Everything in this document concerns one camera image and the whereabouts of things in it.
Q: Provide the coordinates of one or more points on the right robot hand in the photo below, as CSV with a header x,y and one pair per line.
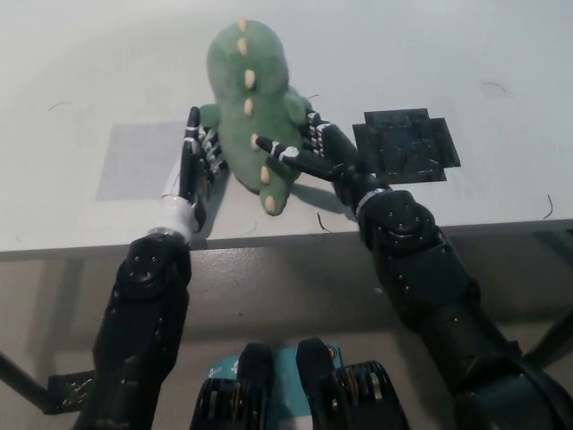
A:
x,y
333,157

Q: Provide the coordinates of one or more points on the black table leg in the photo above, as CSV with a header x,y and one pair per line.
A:
x,y
553,340
27,385

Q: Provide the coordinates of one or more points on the green plush dinosaur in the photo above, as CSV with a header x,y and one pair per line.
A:
x,y
250,62

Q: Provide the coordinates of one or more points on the robot torso black teal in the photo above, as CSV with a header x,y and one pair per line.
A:
x,y
255,389

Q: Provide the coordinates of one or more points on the grey tape patch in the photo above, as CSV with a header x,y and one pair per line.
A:
x,y
139,161

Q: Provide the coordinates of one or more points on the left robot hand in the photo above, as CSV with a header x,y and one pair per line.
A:
x,y
190,165

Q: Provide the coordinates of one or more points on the black tape patch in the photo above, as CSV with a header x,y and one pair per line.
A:
x,y
403,143

